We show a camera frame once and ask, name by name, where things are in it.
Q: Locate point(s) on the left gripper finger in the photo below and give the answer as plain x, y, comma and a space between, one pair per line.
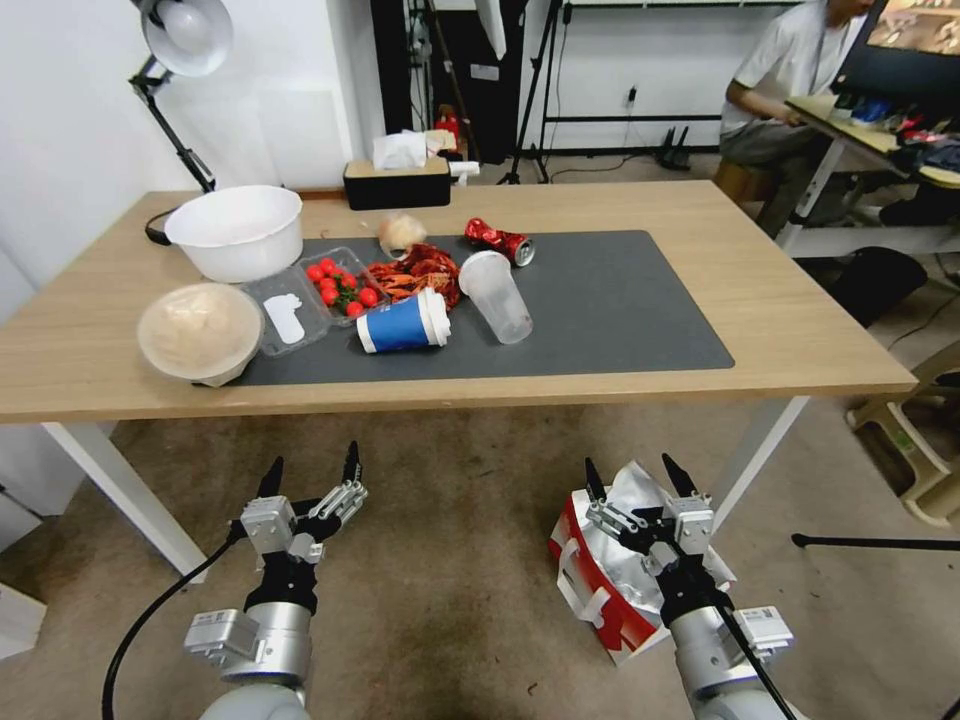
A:
271, 480
341, 506

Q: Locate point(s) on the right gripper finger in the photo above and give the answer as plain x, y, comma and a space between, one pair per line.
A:
609, 516
677, 476

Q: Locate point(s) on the red white food delivery bag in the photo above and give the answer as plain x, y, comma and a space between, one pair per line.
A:
600, 581

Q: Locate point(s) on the white paper label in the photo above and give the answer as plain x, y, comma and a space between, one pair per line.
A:
283, 319

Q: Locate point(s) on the kraft paper bowl with lid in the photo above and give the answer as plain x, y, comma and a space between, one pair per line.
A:
196, 330

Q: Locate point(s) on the dark grey desk mat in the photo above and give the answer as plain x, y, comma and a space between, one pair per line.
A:
615, 307

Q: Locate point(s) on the clear plastic clamshell container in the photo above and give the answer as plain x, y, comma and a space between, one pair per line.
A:
281, 292

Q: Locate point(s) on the blue paper cup white lid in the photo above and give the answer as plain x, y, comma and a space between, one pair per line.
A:
397, 324

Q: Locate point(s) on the wooden table with white legs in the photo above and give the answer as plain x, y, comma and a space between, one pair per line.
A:
787, 315

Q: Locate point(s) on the black stand leg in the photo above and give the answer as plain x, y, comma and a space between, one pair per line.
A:
877, 541

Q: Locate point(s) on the white cabinet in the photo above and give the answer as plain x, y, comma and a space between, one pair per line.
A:
30, 472

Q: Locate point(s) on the clear plastic cup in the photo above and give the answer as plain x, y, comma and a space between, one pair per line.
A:
499, 300

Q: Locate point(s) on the tan plastic stool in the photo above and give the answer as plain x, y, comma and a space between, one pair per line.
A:
922, 450

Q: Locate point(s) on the red crayfish shells pile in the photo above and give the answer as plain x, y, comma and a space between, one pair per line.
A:
420, 271

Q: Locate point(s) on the white plastic basin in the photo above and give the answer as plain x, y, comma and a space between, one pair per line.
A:
236, 232

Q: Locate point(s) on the white box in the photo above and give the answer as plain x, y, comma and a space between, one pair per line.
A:
19, 622

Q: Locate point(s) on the crumpled clear plastic wrapper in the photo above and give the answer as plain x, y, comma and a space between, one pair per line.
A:
401, 231

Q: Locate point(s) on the crushed red drink can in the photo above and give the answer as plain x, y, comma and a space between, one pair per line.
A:
495, 238

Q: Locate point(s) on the brown cardboard box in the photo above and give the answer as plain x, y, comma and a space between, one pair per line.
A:
739, 181

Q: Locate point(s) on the black tissue box wooden lid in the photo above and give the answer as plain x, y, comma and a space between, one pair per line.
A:
397, 187

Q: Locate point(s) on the black wifi router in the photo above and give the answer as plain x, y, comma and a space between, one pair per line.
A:
673, 154

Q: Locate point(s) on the white tissue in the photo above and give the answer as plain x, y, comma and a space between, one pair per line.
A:
397, 148

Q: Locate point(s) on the small white device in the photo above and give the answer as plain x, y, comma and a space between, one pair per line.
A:
465, 169

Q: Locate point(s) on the black tripod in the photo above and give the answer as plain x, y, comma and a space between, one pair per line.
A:
534, 82

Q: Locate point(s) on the person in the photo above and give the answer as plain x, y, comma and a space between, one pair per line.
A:
780, 67

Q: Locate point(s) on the black computer monitor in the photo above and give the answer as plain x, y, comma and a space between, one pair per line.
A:
907, 52

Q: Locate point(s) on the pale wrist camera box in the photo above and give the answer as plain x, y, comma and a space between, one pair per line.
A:
266, 523
694, 523

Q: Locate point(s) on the white frame desk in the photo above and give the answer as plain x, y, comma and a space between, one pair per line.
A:
825, 161

